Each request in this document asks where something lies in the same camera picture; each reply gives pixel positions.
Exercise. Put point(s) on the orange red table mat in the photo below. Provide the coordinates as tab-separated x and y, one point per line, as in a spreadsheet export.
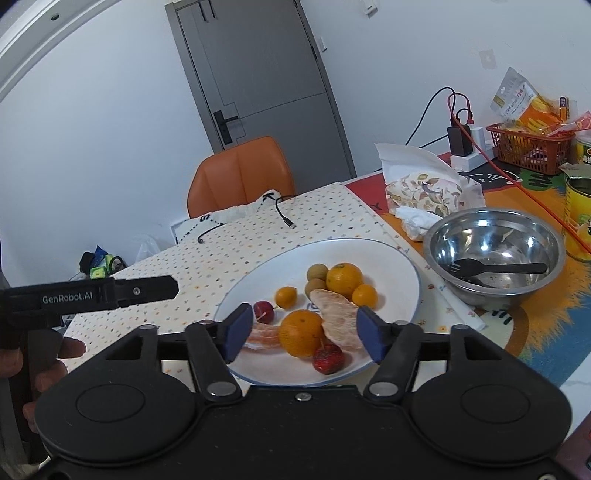
550	329

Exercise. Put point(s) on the snack bag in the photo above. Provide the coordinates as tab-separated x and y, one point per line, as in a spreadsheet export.
520	105

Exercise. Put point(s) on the white plate with blue rim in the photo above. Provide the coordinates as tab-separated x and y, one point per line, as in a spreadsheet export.
385	268

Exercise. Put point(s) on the black plastic spoon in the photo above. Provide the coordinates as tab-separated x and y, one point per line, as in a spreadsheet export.
471	267

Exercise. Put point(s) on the clear plastic bag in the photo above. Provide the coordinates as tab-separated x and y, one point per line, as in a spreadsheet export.
148	247

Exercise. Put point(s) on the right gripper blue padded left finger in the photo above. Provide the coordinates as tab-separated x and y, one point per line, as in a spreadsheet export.
211	346

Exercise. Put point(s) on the white power strip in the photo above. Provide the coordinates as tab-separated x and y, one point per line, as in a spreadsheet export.
465	164

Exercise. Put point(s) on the small kumquat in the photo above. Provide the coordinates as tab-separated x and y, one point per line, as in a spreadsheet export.
365	295
286	297

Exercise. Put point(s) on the large orange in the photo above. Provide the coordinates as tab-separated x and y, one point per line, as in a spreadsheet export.
301	333

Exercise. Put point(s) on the person's left hand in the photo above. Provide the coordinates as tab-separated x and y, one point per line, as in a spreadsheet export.
31	363

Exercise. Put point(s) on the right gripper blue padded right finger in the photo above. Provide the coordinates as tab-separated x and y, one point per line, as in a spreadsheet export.
394	348

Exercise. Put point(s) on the black rack with clutter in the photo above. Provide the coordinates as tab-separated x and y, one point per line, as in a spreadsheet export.
98	264

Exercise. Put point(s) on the peeled orange segment piece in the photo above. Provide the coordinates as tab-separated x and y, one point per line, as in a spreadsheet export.
263	337

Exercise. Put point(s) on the white paper bag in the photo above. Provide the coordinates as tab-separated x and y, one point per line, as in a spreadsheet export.
399	161

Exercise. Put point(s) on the grey door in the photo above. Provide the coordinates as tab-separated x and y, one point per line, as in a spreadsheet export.
257	60

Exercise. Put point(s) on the black power adapter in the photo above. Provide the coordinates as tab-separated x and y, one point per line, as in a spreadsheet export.
460	143

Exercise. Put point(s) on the floral tissue pack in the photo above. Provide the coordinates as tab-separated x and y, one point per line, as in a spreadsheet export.
419	200

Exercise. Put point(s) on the dark red hawthorn fruit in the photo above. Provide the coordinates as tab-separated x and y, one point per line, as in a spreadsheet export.
263	312

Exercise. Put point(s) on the red plastic basket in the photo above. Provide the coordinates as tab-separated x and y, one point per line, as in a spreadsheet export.
537	153

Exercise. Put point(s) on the dotted white tablecloth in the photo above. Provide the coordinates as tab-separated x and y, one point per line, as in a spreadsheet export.
206	271

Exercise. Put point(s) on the small orange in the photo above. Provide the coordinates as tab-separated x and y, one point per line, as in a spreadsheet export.
343	279

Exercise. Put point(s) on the black door handle lock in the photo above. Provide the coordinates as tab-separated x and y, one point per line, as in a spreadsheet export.
222	126

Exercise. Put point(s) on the stainless steel bowl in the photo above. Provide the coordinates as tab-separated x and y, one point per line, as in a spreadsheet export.
494	236

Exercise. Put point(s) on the orange leather chair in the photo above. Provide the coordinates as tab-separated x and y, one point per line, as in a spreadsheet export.
239	175

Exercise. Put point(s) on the white cushion with black letters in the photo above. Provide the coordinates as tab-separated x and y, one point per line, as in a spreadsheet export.
195	229

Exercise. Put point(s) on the brown longan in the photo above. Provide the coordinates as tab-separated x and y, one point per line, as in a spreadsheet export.
314	284
317	272

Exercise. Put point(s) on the yellow tin can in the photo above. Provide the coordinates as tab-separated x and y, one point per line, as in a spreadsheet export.
577	207

